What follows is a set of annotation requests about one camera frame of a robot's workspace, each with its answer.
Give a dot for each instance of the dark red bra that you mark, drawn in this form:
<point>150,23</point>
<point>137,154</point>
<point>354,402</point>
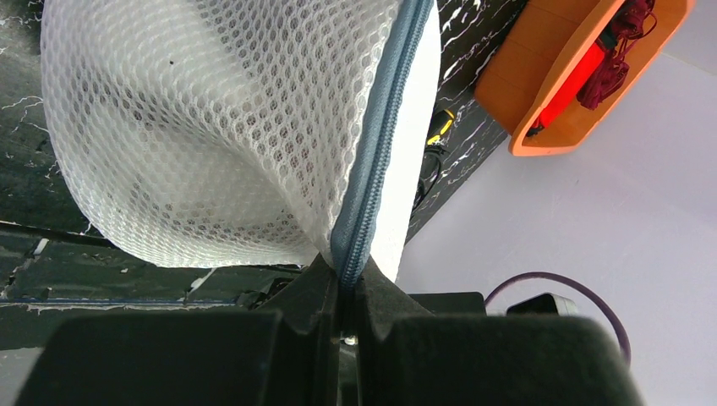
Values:
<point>633,21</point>

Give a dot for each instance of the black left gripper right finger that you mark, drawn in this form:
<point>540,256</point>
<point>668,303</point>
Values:
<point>408,355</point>

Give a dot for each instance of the orange plastic bin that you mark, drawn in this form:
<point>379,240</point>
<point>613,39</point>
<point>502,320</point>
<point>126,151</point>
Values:
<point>541,50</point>

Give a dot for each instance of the bright red bra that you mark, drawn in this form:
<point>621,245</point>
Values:
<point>568,91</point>

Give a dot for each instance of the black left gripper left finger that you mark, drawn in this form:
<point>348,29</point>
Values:
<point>282,353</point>

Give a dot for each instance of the orange handled screwdriver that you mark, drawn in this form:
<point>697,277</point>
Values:
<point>440,123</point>

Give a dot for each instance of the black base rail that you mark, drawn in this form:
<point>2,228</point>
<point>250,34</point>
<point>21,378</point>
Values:
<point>50,277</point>

